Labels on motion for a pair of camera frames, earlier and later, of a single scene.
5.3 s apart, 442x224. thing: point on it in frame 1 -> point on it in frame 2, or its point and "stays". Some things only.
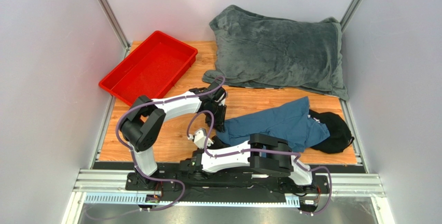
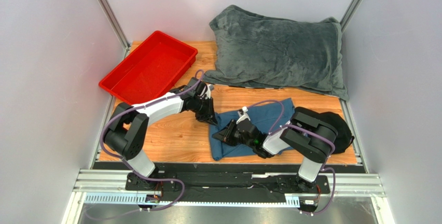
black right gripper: x=214 y=144 -> x=233 y=131
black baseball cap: x=340 y=136 stays
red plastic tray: x=156 y=63 stays
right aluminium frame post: x=357 y=1 stays
